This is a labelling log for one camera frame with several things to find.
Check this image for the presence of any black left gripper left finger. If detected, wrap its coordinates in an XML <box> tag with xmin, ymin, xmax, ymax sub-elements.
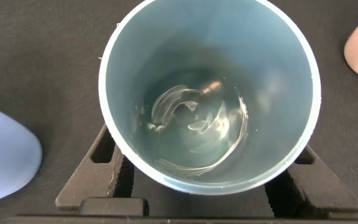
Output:
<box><xmin>55</xmin><ymin>123</ymin><xmax>135</xmax><ymax>215</ymax></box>

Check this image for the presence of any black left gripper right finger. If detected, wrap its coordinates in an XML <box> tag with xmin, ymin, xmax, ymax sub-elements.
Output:
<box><xmin>264</xmin><ymin>144</ymin><xmax>358</xmax><ymax>218</ymax></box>

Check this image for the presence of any teal plastic cup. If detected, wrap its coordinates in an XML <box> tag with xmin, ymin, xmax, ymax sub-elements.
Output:
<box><xmin>98</xmin><ymin>0</ymin><xmax>322</xmax><ymax>196</ymax></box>

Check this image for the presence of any light blue plastic cup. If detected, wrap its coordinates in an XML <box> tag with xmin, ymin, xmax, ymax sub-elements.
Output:
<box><xmin>0</xmin><ymin>101</ymin><xmax>43</xmax><ymax>207</ymax></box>

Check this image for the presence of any black fabric table cover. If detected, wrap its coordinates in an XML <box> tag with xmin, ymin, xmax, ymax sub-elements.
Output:
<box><xmin>0</xmin><ymin>0</ymin><xmax>358</xmax><ymax>218</ymax></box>

